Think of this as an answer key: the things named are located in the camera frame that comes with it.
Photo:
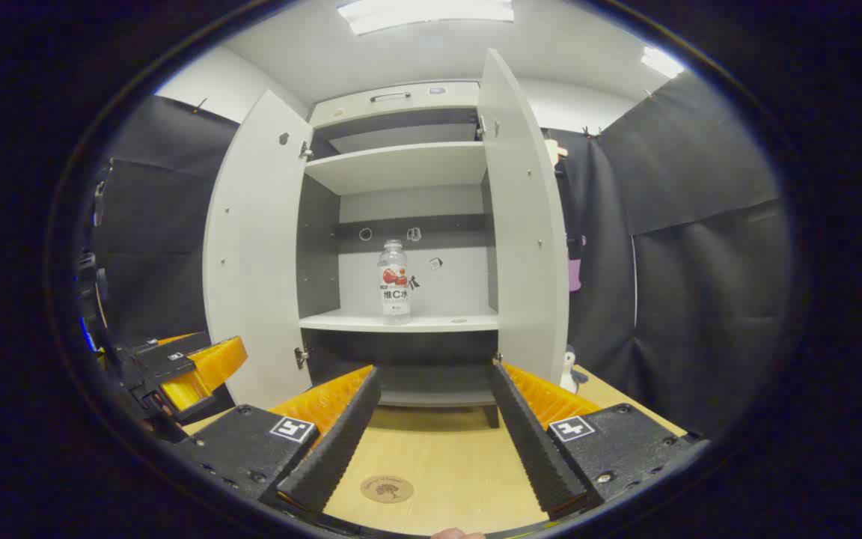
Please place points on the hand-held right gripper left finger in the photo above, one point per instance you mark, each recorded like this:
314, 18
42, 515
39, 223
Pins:
337, 442

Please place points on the white cabinet door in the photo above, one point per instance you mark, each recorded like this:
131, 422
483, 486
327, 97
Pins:
255, 262
528, 247

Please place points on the clear bottle with red label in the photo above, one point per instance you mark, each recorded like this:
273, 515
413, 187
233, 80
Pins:
394, 288

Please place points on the rectangular ceiling light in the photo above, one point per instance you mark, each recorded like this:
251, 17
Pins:
661, 62
423, 13

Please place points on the small penguin toy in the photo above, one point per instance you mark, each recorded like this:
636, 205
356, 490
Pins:
569, 374

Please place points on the black backdrop cloth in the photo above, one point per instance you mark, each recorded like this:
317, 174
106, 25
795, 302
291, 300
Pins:
700, 299

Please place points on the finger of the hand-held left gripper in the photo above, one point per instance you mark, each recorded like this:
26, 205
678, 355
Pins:
169, 359
203, 410

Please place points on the white and grey cabinet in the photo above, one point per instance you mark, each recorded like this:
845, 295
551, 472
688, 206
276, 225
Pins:
401, 168

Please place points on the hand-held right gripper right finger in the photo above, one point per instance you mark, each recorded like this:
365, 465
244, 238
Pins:
532, 438

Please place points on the round brown coaster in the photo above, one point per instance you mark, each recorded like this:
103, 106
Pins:
387, 489

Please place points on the white cabinet drawer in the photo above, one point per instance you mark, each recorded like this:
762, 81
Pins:
446, 101

